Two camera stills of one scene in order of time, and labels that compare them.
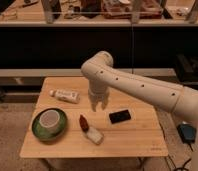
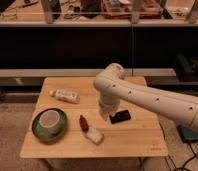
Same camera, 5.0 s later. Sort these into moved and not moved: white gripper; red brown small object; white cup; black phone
Moved: white gripper
Not moved: white cup; black phone; red brown small object
